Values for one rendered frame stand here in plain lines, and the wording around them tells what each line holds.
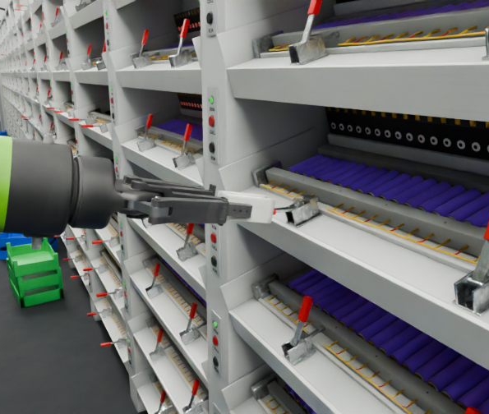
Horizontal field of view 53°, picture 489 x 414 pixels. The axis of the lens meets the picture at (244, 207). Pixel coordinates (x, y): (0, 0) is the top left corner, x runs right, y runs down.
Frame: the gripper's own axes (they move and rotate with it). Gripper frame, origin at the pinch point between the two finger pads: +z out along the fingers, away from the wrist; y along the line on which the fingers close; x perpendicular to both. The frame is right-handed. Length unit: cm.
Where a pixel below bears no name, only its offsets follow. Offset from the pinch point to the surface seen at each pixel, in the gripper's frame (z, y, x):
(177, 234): 15, -56, -20
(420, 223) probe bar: 12.5, 15.6, 3.4
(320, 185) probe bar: 12.4, -2.3, 3.5
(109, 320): 24, -135, -83
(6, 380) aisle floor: -13, -125, -100
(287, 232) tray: 7.2, -0.2, -2.8
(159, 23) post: 12, -89, 30
